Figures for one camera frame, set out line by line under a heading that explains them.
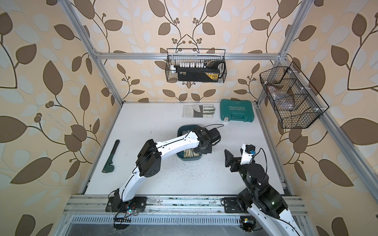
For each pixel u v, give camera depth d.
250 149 0.57
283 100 0.70
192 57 0.91
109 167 0.87
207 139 0.64
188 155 0.89
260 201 0.50
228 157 0.63
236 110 1.10
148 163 0.54
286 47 0.85
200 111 1.15
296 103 0.73
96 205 0.75
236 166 0.61
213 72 0.83
